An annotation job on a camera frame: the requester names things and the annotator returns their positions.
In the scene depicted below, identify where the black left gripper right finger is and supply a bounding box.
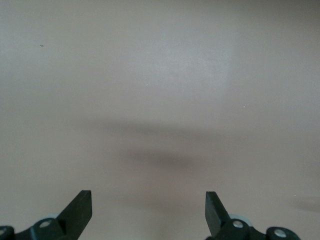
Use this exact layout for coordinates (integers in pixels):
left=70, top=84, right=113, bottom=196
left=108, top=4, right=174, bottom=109
left=205, top=191, right=301, bottom=240

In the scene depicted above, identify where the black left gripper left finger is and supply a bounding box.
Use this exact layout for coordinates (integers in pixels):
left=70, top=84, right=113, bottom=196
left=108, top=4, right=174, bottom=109
left=0, top=189, right=93, bottom=240

